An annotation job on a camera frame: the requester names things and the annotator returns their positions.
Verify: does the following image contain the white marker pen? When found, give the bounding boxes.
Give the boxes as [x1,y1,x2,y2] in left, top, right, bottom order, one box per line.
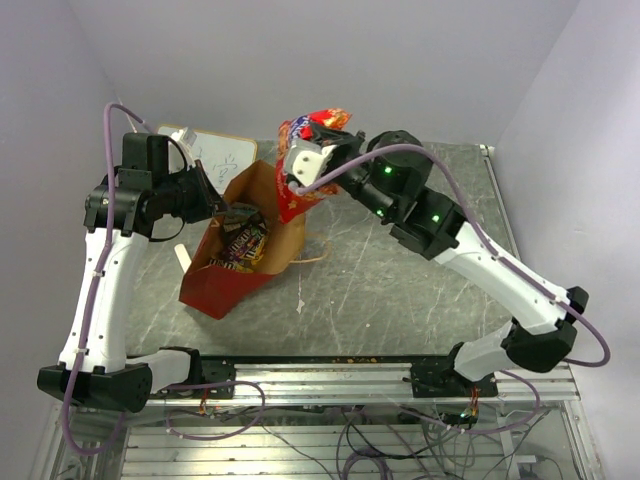
[174,243,192,274]

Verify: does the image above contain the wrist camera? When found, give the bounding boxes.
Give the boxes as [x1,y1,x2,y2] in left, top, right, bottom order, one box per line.
[283,138,336,188]
[170,127,197,159]

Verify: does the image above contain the yellow candy packet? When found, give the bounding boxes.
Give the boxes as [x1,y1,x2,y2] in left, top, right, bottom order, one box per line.
[210,256,263,273]

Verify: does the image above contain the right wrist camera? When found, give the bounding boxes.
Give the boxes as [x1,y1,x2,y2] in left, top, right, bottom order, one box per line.
[283,138,336,188]

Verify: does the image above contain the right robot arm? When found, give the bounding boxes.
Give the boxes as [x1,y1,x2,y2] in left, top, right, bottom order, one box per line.
[316,131,589,396]

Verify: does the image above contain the red paper bag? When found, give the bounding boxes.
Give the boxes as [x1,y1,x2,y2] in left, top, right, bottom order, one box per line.
[179,160,310,320]

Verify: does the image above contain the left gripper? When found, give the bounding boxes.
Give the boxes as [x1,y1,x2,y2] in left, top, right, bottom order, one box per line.
[155,159,234,223]

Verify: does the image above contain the red snack packet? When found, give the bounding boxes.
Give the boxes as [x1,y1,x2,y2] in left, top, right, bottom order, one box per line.
[275,108,352,224]

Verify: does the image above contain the aluminium frame rail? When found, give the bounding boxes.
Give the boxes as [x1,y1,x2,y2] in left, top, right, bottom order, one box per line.
[54,362,581,406]

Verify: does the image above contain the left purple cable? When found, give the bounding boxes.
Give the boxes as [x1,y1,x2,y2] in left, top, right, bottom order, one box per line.
[60,102,161,456]

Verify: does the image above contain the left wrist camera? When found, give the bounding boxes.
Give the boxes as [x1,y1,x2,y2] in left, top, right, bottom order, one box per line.
[170,127,197,159]

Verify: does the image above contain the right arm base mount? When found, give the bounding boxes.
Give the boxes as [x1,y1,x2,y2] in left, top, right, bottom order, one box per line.
[403,366,498,399]

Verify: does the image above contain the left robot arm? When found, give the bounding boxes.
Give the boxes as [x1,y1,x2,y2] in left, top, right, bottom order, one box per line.
[37,133,228,413]

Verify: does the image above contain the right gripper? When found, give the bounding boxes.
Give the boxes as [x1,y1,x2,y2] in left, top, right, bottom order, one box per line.
[309,118,397,220]

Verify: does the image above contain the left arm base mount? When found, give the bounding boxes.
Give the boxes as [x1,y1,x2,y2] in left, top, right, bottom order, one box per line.
[202,359,236,400]

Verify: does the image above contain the purple candy packet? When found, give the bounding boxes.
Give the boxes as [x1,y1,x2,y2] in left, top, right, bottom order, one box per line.
[223,223,268,263]

